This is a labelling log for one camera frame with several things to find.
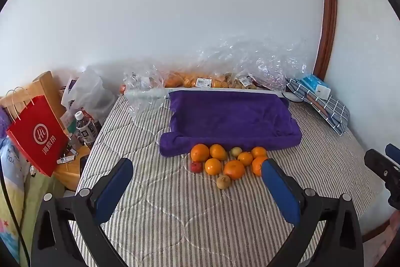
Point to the large crumpled clear plastic bag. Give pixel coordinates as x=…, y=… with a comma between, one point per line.
x=250, y=60

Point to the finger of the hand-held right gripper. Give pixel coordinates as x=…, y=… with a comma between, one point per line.
x=382, y=171
x=393, y=152

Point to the blue white tissue pack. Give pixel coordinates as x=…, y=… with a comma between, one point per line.
x=315, y=84

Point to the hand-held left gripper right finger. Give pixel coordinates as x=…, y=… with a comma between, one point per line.
x=279, y=192

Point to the small brown fruit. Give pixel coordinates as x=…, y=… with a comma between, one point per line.
x=223, y=181

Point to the grey checked cloth bag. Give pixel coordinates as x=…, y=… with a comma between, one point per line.
x=336, y=117

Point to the white plastic bag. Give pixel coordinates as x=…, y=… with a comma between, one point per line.
x=90, y=91

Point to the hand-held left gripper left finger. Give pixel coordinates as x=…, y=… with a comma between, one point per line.
x=114, y=188

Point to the small yellow fruit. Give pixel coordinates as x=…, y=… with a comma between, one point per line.
x=236, y=151

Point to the purple towel covered tray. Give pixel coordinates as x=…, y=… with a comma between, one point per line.
x=231, y=120

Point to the small red fruit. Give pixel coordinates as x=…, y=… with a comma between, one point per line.
x=196, y=167

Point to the drink bottle white cap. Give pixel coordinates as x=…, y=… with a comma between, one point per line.
x=86, y=131

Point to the brown wooden door frame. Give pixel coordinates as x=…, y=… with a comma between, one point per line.
x=328, y=20

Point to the clear bag of oranges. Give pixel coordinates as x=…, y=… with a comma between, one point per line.
x=184, y=79

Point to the small clear plastic bag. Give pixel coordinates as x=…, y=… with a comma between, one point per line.
x=140, y=82

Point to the red paper bag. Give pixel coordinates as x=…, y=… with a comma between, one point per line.
x=37, y=135

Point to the large orange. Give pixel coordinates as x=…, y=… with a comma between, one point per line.
x=234, y=169

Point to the clear bag of longans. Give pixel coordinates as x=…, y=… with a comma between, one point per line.
x=240, y=84

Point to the small orange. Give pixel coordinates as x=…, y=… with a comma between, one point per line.
x=213, y=166
x=258, y=152
x=200, y=152
x=257, y=164
x=217, y=151
x=245, y=158

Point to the wooden nightstand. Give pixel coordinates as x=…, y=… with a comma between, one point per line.
x=70, y=173

